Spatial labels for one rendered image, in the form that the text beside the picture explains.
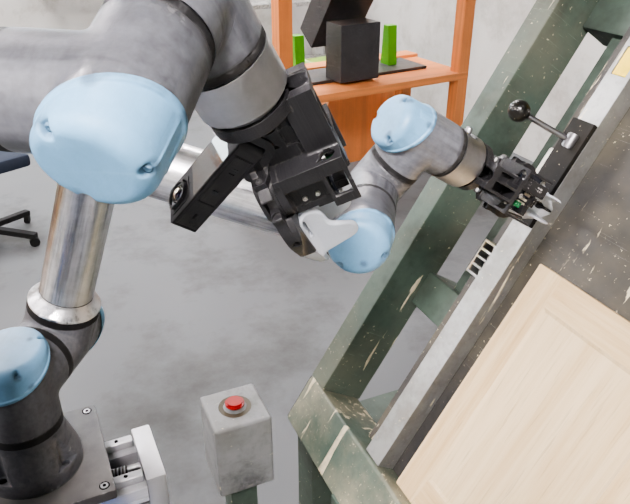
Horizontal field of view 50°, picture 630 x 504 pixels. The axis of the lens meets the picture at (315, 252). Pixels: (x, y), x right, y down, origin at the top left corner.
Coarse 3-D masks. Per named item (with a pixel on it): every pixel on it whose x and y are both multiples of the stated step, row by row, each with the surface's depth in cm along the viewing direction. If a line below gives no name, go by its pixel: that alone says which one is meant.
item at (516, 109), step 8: (512, 104) 114; (520, 104) 113; (528, 104) 114; (512, 112) 114; (520, 112) 113; (528, 112) 114; (512, 120) 115; (520, 120) 114; (536, 120) 115; (544, 128) 115; (552, 128) 115; (560, 136) 115; (568, 136) 115; (576, 136) 114; (568, 144) 115
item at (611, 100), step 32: (608, 96) 114; (608, 128) 114; (576, 160) 115; (512, 224) 121; (544, 224) 118; (512, 256) 119; (480, 288) 123; (448, 320) 126; (480, 320) 123; (448, 352) 124; (416, 384) 128; (416, 416) 127; (384, 448) 129
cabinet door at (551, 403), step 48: (528, 288) 117; (576, 288) 109; (528, 336) 114; (576, 336) 107; (624, 336) 101; (480, 384) 119; (528, 384) 111; (576, 384) 105; (624, 384) 99; (432, 432) 124; (480, 432) 116; (528, 432) 108; (576, 432) 102; (624, 432) 96; (432, 480) 121; (480, 480) 113; (528, 480) 106; (576, 480) 100; (624, 480) 94
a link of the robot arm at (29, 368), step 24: (0, 336) 103; (24, 336) 103; (48, 336) 107; (0, 360) 99; (24, 360) 99; (48, 360) 102; (72, 360) 109; (0, 384) 97; (24, 384) 98; (48, 384) 102; (0, 408) 98; (24, 408) 99; (48, 408) 103; (0, 432) 100; (24, 432) 101
